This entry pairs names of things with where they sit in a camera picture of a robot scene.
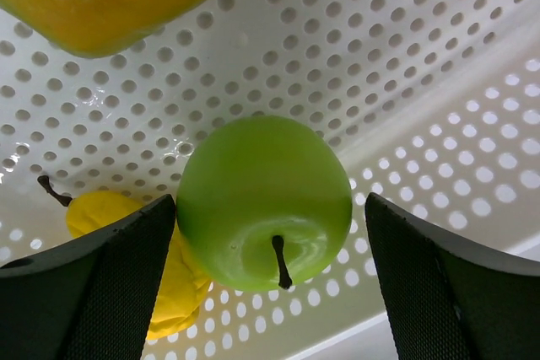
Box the white perforated plastic basket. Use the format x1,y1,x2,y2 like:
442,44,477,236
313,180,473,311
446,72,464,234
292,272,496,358
1,0,539,359

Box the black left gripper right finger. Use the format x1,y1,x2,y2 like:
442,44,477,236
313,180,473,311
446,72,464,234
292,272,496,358
364,192,539,359

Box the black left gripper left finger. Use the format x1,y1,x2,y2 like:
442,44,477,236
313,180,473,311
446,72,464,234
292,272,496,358
1,195,176,359

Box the yellow bell pepper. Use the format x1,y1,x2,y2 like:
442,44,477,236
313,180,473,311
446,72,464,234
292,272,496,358
37,175,211,340

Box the green apple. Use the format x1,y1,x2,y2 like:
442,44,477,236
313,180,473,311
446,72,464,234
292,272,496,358
176,116,353,291

